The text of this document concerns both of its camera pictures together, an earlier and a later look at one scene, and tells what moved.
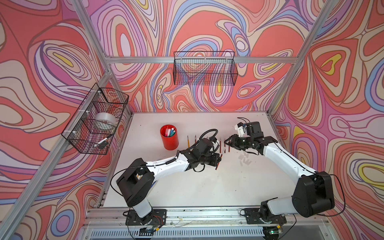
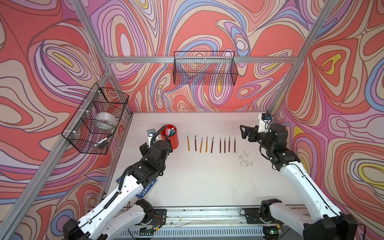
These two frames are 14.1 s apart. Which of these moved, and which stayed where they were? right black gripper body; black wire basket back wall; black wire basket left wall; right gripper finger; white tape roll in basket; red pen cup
Moved: right gripper finger; right black gripper body
Stayed: black wire basket back wall; black wire basket left wall; red pen cup; white tape roll in basket
